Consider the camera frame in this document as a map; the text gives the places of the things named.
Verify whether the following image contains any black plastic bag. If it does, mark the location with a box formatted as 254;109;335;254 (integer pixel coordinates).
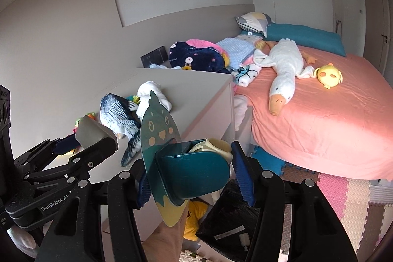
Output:
196;179;262;262

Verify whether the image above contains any white goose plush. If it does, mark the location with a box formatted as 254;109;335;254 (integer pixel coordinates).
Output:
253;38;317;118

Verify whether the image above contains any patterned pillow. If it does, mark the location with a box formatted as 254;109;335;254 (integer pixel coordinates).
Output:
235;12;274;37

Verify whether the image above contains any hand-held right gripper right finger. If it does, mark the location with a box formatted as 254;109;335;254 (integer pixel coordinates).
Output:
230;141;352;262

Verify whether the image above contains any blue grey fish plush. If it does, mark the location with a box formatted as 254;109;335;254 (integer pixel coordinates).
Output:
99;93;145;169

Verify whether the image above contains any black wall switch panel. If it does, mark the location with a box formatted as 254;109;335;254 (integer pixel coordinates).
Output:
140;46;169;68

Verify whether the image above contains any pink blanket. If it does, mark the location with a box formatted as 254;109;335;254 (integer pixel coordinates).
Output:
185;39;222;51

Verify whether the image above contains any light blue blanket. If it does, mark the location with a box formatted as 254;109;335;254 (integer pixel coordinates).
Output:
215;36;257;69

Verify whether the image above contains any yellow chick plush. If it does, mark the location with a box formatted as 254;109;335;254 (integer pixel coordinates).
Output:
313;63;344;90

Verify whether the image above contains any colourful foam floor mat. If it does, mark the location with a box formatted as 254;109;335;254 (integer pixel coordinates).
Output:
181;145;393;262

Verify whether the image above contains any navy printed blanket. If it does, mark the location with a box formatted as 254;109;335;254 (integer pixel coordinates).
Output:
168;41;233;71

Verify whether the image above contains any grey paper piece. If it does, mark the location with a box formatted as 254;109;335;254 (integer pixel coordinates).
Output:
75;119;116;150

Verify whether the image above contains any yellow plush toy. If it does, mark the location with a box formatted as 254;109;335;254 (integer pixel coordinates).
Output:
182;201;210;242

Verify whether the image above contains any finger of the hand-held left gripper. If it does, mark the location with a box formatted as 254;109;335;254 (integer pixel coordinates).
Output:
23;137;119;189
13;134;82;177

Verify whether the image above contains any white door with handle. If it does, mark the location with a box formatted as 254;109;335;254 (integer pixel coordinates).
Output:
365;0;393;76

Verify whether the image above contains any small colourful toy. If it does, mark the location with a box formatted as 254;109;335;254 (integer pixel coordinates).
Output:
74;112;97;129

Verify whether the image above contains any teal bird-shaped desktop bin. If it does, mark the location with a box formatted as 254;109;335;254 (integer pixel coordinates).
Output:
140;90;233;227

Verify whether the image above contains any beige plastic cup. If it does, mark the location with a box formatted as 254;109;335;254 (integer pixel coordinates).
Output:
188;137;233;165

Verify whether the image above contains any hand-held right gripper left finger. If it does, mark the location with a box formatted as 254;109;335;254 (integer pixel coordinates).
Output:
36;158;155;262

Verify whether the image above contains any teal pillow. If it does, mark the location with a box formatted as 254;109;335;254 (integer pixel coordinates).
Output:
239;23;347;58

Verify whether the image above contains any bed with pink sheet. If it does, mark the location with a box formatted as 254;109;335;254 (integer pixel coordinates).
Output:
233;44;393;183

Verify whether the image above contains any white cartoon printed cloth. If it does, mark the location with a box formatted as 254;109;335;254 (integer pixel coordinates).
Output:
231;63;262;88

